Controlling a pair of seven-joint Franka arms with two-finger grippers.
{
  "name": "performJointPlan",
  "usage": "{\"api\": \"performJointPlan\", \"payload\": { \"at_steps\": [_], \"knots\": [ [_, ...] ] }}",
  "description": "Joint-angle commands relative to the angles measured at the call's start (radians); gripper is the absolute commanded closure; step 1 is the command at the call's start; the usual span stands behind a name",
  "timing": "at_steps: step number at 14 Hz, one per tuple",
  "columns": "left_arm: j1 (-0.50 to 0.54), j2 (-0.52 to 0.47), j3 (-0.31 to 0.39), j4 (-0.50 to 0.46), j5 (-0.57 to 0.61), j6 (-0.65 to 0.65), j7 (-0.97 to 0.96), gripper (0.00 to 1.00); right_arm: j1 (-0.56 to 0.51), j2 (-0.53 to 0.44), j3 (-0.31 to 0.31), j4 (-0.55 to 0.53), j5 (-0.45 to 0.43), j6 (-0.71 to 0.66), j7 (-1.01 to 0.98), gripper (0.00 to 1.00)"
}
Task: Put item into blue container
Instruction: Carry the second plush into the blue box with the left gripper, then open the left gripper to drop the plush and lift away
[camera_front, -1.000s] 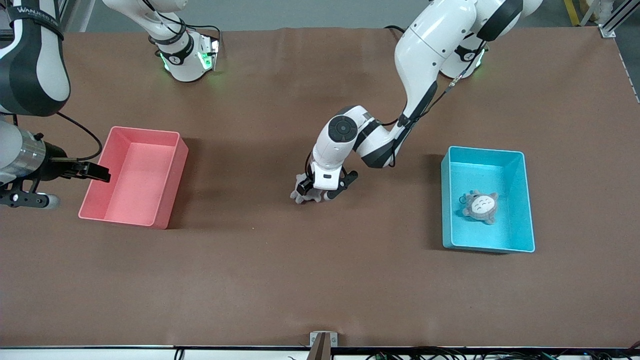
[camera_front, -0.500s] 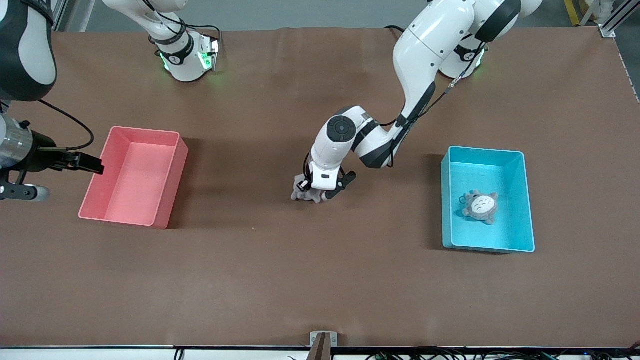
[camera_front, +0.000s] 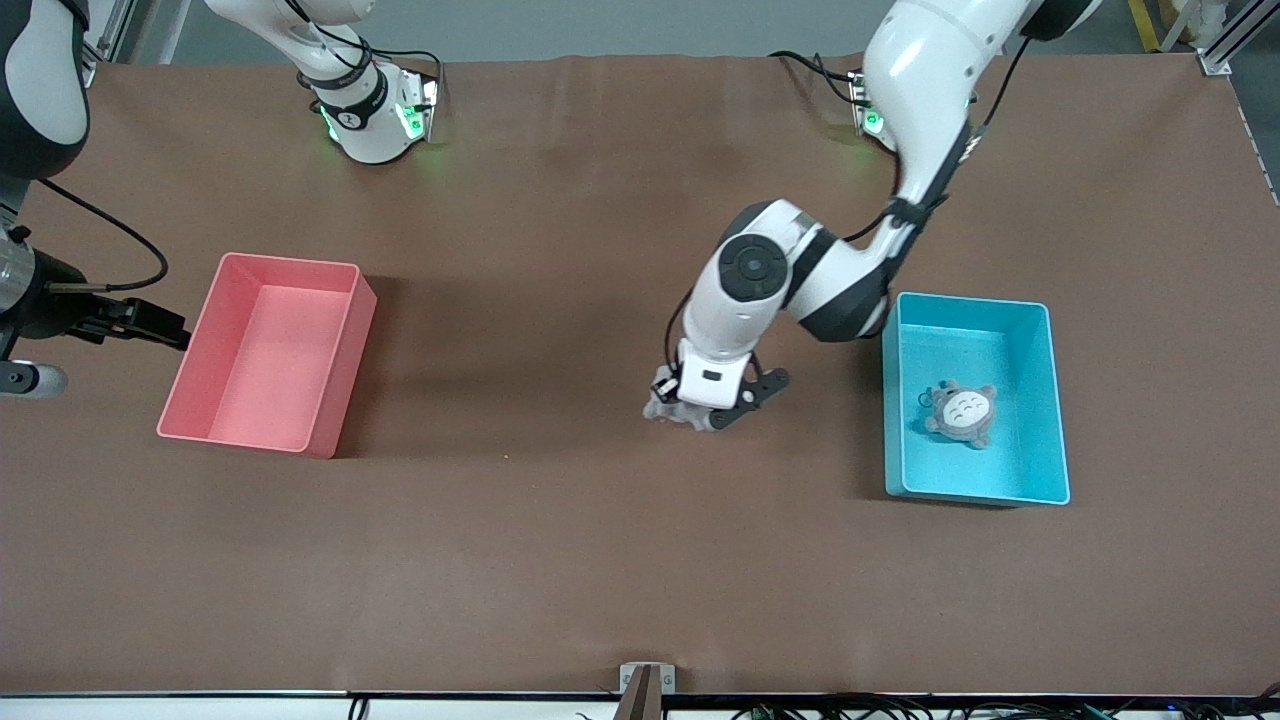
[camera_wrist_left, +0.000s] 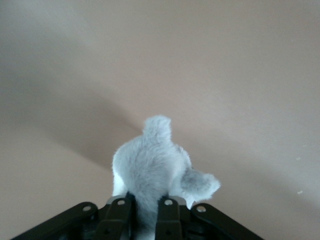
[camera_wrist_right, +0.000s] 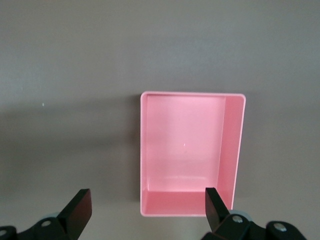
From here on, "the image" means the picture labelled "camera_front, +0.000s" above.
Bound grey plush toy white belly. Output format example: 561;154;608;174
922;379;999;451

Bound pink plastic box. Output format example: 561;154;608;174
156;252;379;459

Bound blue plastic box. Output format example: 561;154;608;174
881;291;1072;507

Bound brown table cover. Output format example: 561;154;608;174
0;50;1280;698

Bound metal base connector plate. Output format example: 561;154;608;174
398;72;441;143
848;68;886;136

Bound aluminium frame profile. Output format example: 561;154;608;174
1165;0;1280;76
80;0;136;86

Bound metal bracket with brown post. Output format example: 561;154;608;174
619;662;677;720

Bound short black base cable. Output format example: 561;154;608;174
768;50;863;106
330;30;444;96

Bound white table edge rail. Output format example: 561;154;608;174
0;690;1280;720

